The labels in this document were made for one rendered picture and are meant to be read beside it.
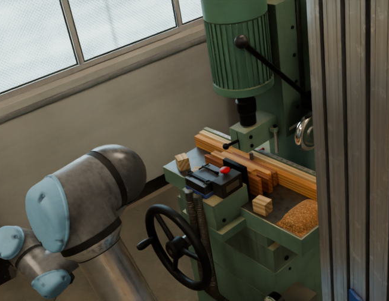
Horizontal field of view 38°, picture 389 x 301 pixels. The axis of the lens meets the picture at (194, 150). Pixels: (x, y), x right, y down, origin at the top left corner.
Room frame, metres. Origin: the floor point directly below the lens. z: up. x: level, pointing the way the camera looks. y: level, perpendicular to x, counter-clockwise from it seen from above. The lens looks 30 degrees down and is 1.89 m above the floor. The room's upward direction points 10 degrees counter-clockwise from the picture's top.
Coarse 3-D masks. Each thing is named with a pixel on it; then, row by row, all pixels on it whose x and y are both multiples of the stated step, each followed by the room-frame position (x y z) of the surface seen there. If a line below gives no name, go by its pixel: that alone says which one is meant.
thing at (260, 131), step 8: (256, 112) 1.56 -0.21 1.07; (264, 112) 1.55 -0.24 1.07; (256, 120) 1.51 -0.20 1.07; (264, 120) 1.50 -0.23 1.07; (272, 120) 1.51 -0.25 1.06; (232, 128) 1.49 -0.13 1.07; (240, 128) 1.48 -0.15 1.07; (248, 128) 1.47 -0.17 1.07; (256, 128) 1.47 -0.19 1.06; (264, 128) 1.49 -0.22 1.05; (232, 136) 1.49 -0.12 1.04; (240, 136) 1.46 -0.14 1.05; (248, 136) 1.45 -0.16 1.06; (256, 136) 1.47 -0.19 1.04; (264, 136) 1.49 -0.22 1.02; (272, 136) 1.51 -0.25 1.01; (240, 144) 1.46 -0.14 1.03; (248, 144) 1.45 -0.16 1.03; (256, 144) 1.47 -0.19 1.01; (248, 152) 1.44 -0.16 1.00
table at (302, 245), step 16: (192, 160) 1.63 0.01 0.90; (176, 176) 1.56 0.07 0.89; (272, 192) 1.36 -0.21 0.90; (288, 192) 1.35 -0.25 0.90; (240, 208) 1.32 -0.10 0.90; (272, 208) 1.29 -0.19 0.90; (288, 208) 1.27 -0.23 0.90; (240, 224) 1.29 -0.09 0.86; (256, 224) 1.27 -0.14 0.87; (272, 224) 1.22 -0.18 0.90; (224, 240) 1.25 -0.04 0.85; (288, 240) 1.17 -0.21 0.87; (304, 240) 1.14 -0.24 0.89
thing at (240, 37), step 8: (240, 40) 1.30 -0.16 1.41; (248, 40) 1.31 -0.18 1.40; (240, 48) 1.31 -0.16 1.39; (248, 48) 1.32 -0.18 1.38; (256, 56) 1.34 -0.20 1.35; (272, 64) 1.37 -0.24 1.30; (280, 72) 1.38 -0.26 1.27; (288, 80) 1.40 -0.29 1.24; (296, 88) 1.42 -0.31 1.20; (304, 96) 1.44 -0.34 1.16; (304, 104) 1.46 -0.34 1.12
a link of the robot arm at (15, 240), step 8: (0, 232) 1.05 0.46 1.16; (8, 232) 1.04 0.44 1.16; (16, 232) 1.04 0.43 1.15; (24, 232) 1.06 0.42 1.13; (32, 232) 1.09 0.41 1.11; (0, 240) 1.03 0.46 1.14; (8, 240) 1.03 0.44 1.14; (16, 240) 1.02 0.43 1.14; (24, 240) 1.04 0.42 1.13; (32, 240) 1.05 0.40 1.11; (0, 248) 1.02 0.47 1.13; (8, 248) 1.02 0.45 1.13; (16, 248) 1.01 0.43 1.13; (24, 248) 1.02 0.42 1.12; (0, 256) 1.02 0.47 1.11; (8, 256) 1.01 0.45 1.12; (16, 256) 1.01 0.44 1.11
